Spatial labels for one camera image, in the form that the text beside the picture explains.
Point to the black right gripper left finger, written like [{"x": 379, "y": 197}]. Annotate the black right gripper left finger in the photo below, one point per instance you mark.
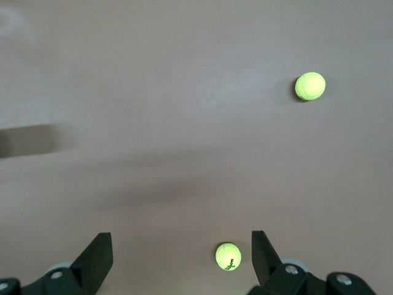
[{"x": 89, "y": 267}]

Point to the brown table cloth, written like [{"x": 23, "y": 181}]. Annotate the brown table cloth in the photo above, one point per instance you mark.
[{"x": 184, "y": 123}]

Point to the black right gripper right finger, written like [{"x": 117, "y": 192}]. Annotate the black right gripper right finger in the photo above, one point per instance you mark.
[{"x": 267, "y": 264}]

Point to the yellow Wilson tennis ball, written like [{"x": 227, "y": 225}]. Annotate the yellow Wilson tennis ball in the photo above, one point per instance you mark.
[{"x": 228, "y": 255}]

